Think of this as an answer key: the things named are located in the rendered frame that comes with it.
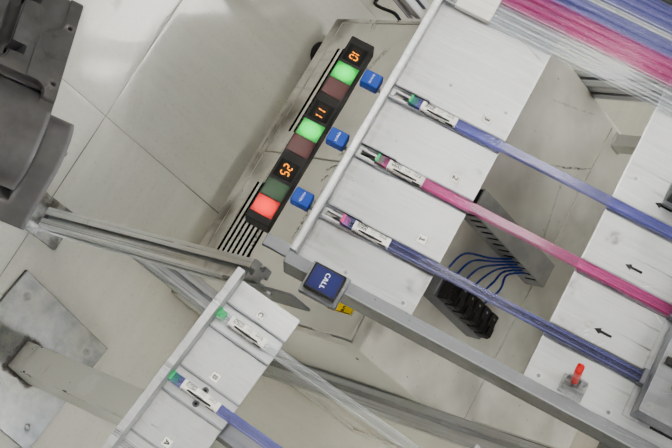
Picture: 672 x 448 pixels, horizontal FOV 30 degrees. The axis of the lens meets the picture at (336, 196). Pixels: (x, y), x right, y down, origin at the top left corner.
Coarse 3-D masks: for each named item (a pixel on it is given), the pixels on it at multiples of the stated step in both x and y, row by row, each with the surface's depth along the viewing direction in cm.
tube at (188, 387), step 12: (180, 384) 170; (192, 384) 170; (192, 396) 170; (204, 396) 170; (216, 408) 169; (228, 420) 169; (240, 420) 169; (252, 432) 169; (264, 444) 168; (276, 444) 169
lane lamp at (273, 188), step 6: (270, 180) 188; (276, 180) 188; (264, 186) 188; (270, 186) 188; (276, 186) 188; (282, 186) 188; (288, 186) 188; (264, 192) 188; (270, 192) 188; (276, 192) 188; (282, 192) 188; (276, 198) 187; (282, 198) 188
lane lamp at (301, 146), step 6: (294, 138) 191; (300, 138) 191; (288, 144) 190; (294, 144) 190; (300, 144) 190; (306, 144) 190; (312, 144) 190; (294, 150) 190; (300, 150) 190; (306, 150) 190; (306, 156) 190
